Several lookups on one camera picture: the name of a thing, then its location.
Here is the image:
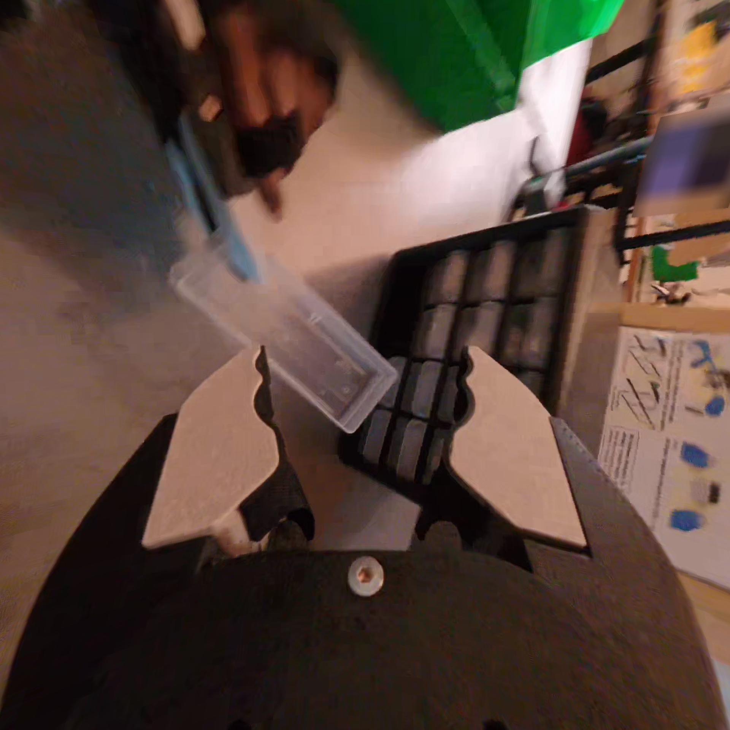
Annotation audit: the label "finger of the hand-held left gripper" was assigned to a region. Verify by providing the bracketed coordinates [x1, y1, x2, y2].
[165, 143, 217, 235]
[181, 114, 263, 283]

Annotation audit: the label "green plastic bin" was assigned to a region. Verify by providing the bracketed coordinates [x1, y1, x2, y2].
[333, 0, 625, 133]

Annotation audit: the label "rows of clear cabinet drawers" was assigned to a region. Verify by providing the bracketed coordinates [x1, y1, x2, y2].
[359, 240, 574, 486]

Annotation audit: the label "black drawer cabinet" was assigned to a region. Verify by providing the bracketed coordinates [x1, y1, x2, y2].
[338, 205, 621, 503]

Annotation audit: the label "instruction poster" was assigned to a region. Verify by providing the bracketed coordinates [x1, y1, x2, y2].
[598, 326, 730, 591]

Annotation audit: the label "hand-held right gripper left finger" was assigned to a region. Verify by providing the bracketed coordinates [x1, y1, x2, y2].
[141, 346, 281, 559]

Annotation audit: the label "black metal rod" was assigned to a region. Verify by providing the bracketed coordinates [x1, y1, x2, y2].
[565, 134, 654, 178]

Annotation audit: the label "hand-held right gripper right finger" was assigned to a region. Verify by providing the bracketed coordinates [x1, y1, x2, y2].
[448, 346, 589, 551]

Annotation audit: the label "clear plastic drawer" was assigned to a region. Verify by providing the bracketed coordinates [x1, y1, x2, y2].
[170, 240, 399, 434]

